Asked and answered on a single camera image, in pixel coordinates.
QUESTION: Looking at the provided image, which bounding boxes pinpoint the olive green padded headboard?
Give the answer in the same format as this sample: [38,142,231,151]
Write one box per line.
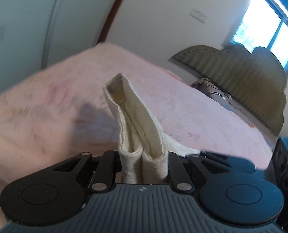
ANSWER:
[172,45,287,136]

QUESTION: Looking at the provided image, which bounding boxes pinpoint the black speaker box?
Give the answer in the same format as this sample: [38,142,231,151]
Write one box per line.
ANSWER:
[271,135,288,233]

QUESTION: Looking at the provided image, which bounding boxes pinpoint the brown wooden door frame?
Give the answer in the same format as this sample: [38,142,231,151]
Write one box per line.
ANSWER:
[97,0,123,44]

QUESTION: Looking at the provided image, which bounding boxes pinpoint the bright window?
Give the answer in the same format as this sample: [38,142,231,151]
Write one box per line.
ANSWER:
[223,0,288,74]

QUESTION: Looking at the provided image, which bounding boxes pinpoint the white wardrobe sliding doors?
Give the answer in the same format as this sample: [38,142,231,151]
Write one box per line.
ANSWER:
[0,0,115,93]

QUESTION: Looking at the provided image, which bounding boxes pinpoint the cream white pants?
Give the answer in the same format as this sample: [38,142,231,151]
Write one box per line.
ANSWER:
[103,74,200,184]

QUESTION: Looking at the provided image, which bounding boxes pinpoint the white wall switch plate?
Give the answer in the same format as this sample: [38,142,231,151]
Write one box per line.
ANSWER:
[190,10,207,24]

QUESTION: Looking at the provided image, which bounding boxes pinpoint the pink bed blanket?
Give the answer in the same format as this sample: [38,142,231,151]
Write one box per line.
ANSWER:
[0,43,272,228]

